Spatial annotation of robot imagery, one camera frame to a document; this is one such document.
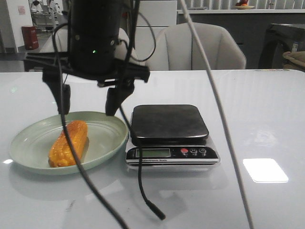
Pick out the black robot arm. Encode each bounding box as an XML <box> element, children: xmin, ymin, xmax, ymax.
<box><xmin>24</xmin><ymin>0</ymin><xmax>150</xmax><ymax>116</ymax></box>

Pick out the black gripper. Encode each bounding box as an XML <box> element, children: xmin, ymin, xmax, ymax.
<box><xmin>25</xmin><ymin>52</ymin><xmax>150</xmax><ymax>116</ymax></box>

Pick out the tan cushion at right edge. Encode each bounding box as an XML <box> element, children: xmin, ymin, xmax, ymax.
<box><xmin>283</xmin><ymin>51</ymin><xmax>305</xmax><ymax>72</ymax></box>

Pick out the black cable with plug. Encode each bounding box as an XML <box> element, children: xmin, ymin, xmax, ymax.
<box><xmin>113</xmin><ymin>0</ymin><xmax>166</xmax><ymax>220</ymax></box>

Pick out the red trash bin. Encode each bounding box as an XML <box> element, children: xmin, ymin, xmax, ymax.
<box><xmin>21</xmin><ymin>26</ymin><xmax>39</xmax><ymax>50</ymax></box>

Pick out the white cable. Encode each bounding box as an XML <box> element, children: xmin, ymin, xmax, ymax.
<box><xmin>178</xmin><ymin>0</ymin><xmax>255</xmax><ymax>229</ymax></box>

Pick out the dark glossy side table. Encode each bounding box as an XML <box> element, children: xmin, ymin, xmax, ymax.
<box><xmin>258</xmin><ymin>23</ymin><xmax>305</xmax><ymax>69</ymax></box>

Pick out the left grey upholstered chair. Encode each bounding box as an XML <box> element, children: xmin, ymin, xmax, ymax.
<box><xmin>55</xmin><ymin>26</ymin><xmax>129</xmax><ymax>74</ymax></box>

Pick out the orange corn cob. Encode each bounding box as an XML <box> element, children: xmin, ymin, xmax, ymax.
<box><xmin>48</xmin><ymin>120</ymin><xmax>88</xmax><ymax>167</ymax></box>

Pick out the fruit bowl on counter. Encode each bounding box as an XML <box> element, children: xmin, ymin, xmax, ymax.
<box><xmin>234</xmin><ymin>0</ymin><xmax>255</xmax><ymax>10</ymax></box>

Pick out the grey upholstered chair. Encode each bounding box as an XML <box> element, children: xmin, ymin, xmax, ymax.
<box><xmin>145</xmin><ymin>22</ymin><xmax>247</xmax><ymax>72</ymax></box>
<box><xmin>55</xmin><ymin>26</ymin><xmax>129</xmax><ymax>74</ymax></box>

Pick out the right grey upholstered chair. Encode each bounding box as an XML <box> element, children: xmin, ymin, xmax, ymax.
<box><xmin>145</xmin><ymin>22</ymin><xmax>247</xmax><ymax>72</ymax></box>

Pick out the light green plate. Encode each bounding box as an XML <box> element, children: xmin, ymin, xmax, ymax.
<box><xmin>10</xmin><ymin>111</ymin><xmax>129</xmax><ymax>175</ymax></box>

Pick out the grey counter with white top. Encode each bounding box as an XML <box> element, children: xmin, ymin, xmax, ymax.
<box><xmin>189</xmin><ymin>10</ymin><xmax>305</xmax><ymax>69</ymax></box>

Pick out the silver electronic kitchen scale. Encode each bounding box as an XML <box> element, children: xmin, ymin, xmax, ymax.
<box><xmin>125</xmin><ymin>104</ymin><xmax>221</xmax><ymax>172</ymax></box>

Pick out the black cable left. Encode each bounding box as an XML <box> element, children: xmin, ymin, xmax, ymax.
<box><xmin>51</xmin><ymin>22</ymin><xmax>131</xmax><ymax>229</ymax></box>

